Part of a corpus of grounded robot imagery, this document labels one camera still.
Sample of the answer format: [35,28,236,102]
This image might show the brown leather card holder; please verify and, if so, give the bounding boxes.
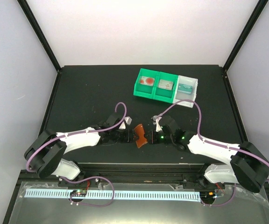
[134,124,148,148]

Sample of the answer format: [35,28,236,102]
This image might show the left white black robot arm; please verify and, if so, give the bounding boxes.
[24,112,138,186]

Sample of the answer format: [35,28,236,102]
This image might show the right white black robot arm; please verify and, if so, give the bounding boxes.
[144,116,269,193]

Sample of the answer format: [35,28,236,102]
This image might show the white card in middle bin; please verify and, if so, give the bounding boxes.
[158,79,173,91]

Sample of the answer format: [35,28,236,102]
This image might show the card with red circles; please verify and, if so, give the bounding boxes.
[139,76,155,86]

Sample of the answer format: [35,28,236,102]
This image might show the teal card in white bin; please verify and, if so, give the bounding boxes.
[177,83,193,94]

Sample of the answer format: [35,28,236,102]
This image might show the middle green plastic bin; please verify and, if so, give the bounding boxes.
[153,72,178,103]

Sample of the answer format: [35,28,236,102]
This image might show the green plastic bin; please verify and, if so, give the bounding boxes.
[153,72,178,103]
[133,68,159,99]

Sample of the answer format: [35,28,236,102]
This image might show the left green plastic bin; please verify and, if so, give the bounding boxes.
[133,68,159,99]

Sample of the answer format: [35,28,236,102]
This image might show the white plastic bin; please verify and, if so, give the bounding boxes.
[173,76,198,108]

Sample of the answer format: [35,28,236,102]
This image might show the left small circuit board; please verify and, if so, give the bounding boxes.
[70,189,87,197]

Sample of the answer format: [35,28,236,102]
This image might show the small circuit board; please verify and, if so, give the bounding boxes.
[200,191,219,199]
[70,189,87,197]

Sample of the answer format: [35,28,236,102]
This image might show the right small circuit board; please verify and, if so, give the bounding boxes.
[200,191,219,199]

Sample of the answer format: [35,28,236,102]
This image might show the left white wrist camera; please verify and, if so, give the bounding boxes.
[119,117,132,130]

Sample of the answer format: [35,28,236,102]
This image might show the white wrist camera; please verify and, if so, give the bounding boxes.
[152,115,162,132]
[119,117,132,130]

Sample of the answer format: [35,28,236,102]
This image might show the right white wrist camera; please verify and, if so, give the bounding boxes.
[152,115,162,132]

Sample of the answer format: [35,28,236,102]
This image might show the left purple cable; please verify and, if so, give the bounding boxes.
[26,102,128,173]

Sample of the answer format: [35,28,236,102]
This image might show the purple cable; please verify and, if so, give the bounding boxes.
[26,102,128,173]
[152,99,269,182]

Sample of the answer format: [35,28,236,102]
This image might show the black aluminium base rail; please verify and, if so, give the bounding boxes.
[58,162,226,187]

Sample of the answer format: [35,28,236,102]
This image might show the white slotted cable duct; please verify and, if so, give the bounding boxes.
[24,189,200,202]

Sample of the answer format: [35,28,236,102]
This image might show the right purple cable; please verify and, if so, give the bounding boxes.
[152,99,269,182]

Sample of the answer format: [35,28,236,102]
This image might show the left black frame post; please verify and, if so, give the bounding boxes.
[17,0,61,72]

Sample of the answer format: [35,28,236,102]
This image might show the black frame post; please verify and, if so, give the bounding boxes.
[17,0,61,72]
[223,0,268,72]

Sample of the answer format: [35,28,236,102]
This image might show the right black frame post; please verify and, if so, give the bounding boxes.
[223,0,268,72]

